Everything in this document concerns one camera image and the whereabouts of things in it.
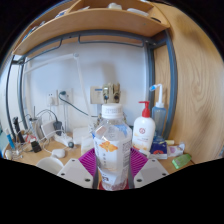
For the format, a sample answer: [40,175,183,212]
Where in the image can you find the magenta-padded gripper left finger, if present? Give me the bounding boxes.
[57,148,100,189]

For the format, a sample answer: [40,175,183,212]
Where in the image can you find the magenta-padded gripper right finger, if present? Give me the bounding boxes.
[127,147,170,189]

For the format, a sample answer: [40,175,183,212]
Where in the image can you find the clear plastic water bottle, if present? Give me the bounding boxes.
[92,103,133,192]

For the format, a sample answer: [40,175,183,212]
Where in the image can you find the small blue box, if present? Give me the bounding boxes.
[149,139,168,160]

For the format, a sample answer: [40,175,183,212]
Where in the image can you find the small white oval device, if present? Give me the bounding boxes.
[50,148,67,159]

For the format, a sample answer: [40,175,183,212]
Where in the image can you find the pale yellow cup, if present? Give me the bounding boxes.
[35,156,65,176]

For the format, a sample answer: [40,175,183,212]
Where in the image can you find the white folded paper box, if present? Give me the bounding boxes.
[72,126,95,155]

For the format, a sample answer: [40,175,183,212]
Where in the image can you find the green gel bottle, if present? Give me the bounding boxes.
[171,153,193,169]

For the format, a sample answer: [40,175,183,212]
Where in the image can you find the white power strip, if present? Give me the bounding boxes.
[53,133,76,148]

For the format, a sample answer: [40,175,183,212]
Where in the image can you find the white pump lotion bottle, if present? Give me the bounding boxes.
[132,100,157,153]

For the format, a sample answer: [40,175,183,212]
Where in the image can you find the small black charger block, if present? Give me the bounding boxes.
[30,139,43,154]

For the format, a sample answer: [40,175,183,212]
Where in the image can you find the black plug adapter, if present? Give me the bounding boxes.
[53,120,63,136]

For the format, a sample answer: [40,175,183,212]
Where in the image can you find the white charger block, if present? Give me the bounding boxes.
[40,120,56,138]

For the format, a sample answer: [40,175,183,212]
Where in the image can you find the blue squeeze bottle white nozzle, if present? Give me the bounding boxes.
[148,83,168,138]

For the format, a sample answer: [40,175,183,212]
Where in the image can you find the wooden tree figurine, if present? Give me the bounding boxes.
[101,82,122,104]

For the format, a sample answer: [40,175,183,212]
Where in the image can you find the white desk lamp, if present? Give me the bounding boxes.
[24,52,93,118]

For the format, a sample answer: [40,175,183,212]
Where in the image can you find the wooden shelf unit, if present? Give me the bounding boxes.
[13,0,171,56]

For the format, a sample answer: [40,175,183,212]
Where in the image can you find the white double wall socket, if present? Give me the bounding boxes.
[46,89,73,106]

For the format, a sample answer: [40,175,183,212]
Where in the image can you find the grey metal bed frame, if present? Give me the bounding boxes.
[4,29,178,141]

